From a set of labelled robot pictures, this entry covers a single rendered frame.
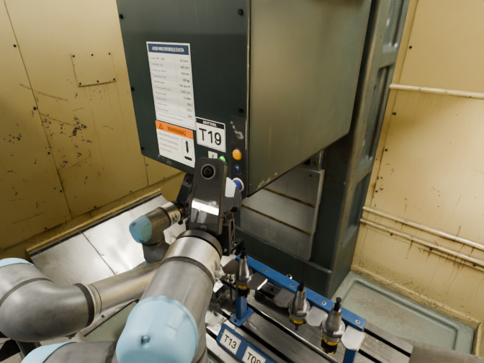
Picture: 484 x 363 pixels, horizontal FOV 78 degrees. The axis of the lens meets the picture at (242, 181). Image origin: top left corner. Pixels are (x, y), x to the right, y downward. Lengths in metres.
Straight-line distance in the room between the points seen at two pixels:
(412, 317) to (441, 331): 0.14
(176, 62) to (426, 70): 1.10
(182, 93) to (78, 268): 1.42
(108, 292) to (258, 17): 0.66
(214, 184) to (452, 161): 1.32
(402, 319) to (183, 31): 1.74
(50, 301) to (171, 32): 0.63
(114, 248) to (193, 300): 1.71
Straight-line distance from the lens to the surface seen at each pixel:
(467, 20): 1.53
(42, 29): 1.83
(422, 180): 1.66
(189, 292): 0.35
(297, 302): 0.98
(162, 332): 0.32
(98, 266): 1.99
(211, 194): 0.43
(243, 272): 1.06
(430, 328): 2.00
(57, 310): 0.73
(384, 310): 1.97
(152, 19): 0.84
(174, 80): 0.80
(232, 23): 0.66
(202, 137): 0.77
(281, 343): 1.32
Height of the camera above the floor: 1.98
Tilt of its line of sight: 27 degrees down
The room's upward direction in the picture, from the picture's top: straight up
